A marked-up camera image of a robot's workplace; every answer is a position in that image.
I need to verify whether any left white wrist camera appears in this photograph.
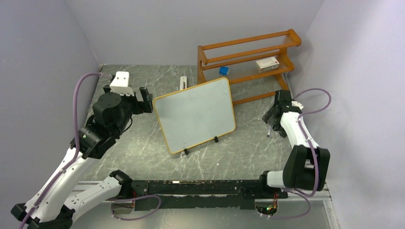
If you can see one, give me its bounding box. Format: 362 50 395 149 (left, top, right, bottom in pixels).
109 71 135 96

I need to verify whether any small blue box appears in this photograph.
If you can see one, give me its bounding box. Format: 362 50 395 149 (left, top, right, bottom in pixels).
219 66 230 76

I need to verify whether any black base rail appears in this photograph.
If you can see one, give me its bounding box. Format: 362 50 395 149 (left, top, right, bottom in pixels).
99 179 288 212

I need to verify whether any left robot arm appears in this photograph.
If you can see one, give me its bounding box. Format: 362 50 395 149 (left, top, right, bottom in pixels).
11 86 153 229

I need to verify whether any orange wooden shelf rack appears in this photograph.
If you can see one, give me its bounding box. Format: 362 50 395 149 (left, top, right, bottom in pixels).
197 29 302 105

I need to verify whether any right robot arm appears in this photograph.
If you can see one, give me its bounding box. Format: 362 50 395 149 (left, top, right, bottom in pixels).
257 90 330 198

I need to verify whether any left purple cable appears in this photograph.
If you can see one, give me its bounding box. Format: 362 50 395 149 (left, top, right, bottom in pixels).
17 72 103 229

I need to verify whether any yellow framed whiteboard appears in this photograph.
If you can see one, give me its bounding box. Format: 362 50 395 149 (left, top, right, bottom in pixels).
153 77 236 154

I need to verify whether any white red carton box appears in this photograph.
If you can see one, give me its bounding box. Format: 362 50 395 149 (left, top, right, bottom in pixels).
255 56 280 73

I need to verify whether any white whiteboard stand piece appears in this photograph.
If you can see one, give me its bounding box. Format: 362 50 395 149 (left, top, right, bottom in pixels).
180 76 187 90

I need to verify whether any aluminium frame profile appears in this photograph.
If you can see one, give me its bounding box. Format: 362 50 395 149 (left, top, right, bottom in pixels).
43 180 341 229

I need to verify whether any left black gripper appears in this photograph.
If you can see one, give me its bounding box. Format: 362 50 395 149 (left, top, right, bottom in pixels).
105 84 152 135

